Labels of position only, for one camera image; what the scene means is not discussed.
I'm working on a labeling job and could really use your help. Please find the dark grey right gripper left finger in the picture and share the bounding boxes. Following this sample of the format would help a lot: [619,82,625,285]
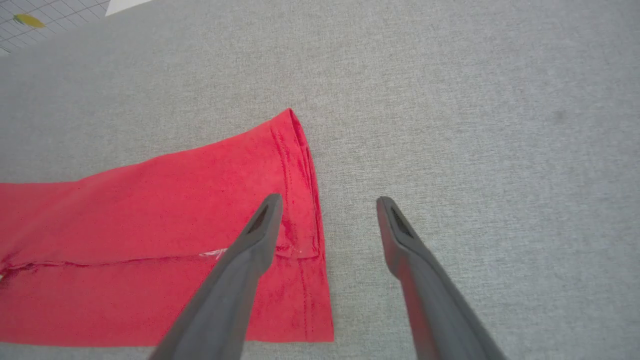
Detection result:
[148,193,284,360]

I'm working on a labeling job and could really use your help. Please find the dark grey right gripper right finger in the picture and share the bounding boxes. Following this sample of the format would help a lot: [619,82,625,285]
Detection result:
[376,196,509,360]

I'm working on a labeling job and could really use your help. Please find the red and white garment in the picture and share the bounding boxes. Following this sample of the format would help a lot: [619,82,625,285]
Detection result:
[0,108,335,347]

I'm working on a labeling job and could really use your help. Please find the grey fabric sofa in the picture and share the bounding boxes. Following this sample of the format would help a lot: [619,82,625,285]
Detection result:
[0,0,640,360]

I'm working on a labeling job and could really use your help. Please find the lemon-print grid partition panel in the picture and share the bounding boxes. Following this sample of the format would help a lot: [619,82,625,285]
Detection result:
[0,0,112,57]

